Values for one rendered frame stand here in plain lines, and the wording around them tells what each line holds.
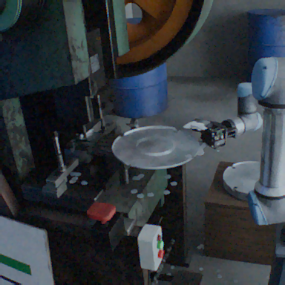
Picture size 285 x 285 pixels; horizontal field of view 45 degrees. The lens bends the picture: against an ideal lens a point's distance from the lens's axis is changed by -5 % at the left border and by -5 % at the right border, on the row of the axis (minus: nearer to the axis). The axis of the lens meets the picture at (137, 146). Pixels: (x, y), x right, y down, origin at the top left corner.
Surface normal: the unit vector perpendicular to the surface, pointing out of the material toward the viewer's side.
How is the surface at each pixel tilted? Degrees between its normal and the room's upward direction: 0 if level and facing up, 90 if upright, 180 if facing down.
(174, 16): 90
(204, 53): 90
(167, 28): 90
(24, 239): 78
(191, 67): 90
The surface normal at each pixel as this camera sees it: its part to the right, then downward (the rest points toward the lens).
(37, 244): -0.43, 0.26
